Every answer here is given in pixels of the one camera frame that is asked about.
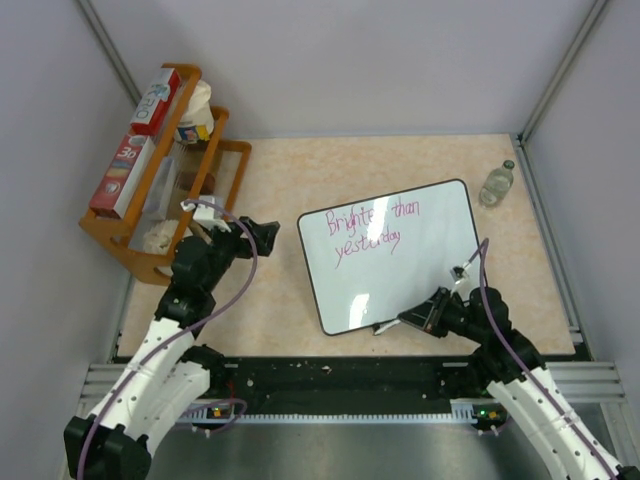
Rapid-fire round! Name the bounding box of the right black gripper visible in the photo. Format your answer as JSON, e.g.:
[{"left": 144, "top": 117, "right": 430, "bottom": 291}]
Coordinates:
[{"left": 398, "top": 285, "right": 486, "bottom": 343}]

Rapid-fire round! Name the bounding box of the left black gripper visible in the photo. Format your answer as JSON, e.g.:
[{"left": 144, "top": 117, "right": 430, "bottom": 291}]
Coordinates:
[{"left": 202, "top": 216, "right": 279, "bottom": 293}]

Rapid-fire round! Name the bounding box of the white whiteboard black frame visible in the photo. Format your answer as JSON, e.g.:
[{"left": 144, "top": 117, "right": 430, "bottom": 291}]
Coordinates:
[{"left": 297, "top": 179, "right": 479, "bottom": 336}]

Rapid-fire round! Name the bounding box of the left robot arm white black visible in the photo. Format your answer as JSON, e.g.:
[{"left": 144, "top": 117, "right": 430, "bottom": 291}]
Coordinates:
[{"left": 63, "top": 217, "right": 280, "bottom": 479}]

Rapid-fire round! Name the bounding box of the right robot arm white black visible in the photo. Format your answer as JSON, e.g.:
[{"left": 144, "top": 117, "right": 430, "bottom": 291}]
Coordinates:
[{"left": 398, "top": 287, "right": 639, "bottom": 479}]

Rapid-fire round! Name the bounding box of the orange wooden shelf rack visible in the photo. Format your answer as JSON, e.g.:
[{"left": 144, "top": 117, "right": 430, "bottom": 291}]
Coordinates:
[{"left": 78, "top": 62, "right": 253, "bottom": 287}]

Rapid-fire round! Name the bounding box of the white crumpled bag lower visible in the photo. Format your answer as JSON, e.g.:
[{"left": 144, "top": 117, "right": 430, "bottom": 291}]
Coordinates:
[{"left": 142, "top": 220, "right": 179, "bottom": 255}]

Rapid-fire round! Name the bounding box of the clear plastic box on shelf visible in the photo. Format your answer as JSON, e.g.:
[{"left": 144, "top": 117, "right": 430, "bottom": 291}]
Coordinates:
[{"left": 142, "top": 156, "right": 177, "bottom": 221}]

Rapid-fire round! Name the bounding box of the red 3D toothpaste box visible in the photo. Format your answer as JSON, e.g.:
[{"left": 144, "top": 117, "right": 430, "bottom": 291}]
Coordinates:
[{"left": 89, "top": 132, "right": 155, "bottom": 219}]

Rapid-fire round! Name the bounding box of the red white toothpaste box upper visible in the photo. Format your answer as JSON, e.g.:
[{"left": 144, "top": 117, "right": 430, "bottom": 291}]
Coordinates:
[{"left": 130, "top": 68, "right": 181, "bottom": 136}]

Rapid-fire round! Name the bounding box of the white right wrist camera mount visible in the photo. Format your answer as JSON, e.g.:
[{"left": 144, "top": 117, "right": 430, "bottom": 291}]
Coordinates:
[{"left": 451, "top": 261, "right": 474, "bottom": 299}]

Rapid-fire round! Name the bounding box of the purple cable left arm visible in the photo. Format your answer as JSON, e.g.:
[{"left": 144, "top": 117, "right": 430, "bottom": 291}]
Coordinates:
[{"left": 74, "top": 198, "right": 260, "bottom": 479}]

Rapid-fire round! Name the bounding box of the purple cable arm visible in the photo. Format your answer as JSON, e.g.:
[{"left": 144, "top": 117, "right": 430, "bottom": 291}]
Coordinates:
[
  {"left": 74, "top": 198, "right": 260, "bottom": 479},
  {"left": 459, "top": 237, "right": 621, "bottom": 480}
]

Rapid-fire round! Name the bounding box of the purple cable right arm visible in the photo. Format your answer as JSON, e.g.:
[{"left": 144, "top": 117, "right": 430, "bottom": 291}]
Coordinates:
[{"left": 459, "top": 237, "right": 621, "bottom": 480}]

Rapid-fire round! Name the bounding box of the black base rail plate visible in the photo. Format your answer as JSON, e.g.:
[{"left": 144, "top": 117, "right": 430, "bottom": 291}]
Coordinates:
[{"left": 201, "top": 356, "right": 490, "bottom": 415}]

